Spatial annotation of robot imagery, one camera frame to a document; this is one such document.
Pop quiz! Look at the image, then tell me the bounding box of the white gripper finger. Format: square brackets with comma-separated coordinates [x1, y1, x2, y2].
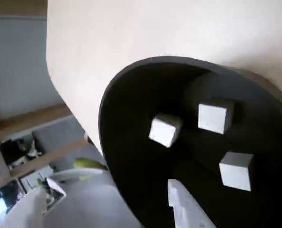
[167, 179, 217, 228]

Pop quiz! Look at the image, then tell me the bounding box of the white block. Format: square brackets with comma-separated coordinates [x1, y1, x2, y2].
[218, 152, 254, 192]
[148, 113, 183, 148]
[197, 98, 235, 135]

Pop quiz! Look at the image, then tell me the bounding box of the wooden shelf frame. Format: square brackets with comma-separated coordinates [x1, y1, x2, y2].
[0, 103, 89, 183]

